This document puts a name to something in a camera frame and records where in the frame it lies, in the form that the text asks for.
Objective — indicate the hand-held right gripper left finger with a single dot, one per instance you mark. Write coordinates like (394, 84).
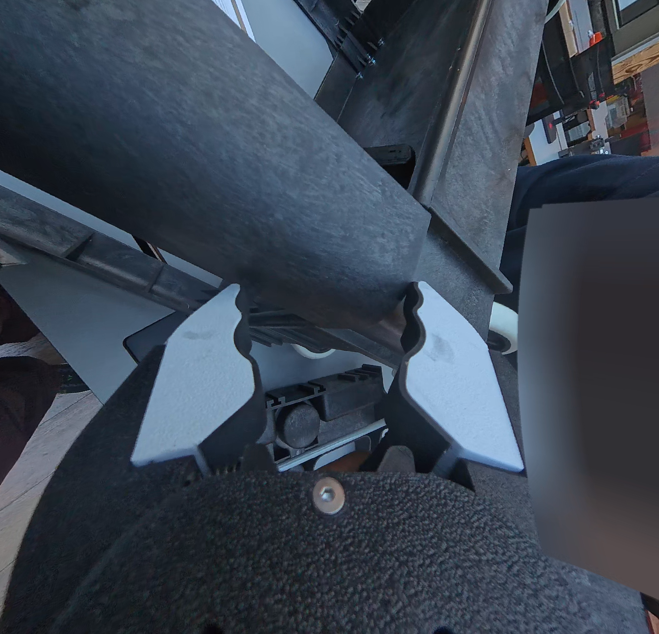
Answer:
(198, 386)

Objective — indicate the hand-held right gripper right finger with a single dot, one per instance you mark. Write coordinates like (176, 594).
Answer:
(458, 381)

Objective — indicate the black plastic utility cart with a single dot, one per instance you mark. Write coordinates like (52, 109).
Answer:
(206, 144)

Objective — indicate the black machine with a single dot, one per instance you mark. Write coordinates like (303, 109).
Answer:
(571, 77)

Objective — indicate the wooden workbench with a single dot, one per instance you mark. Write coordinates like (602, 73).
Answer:
(636, 70)

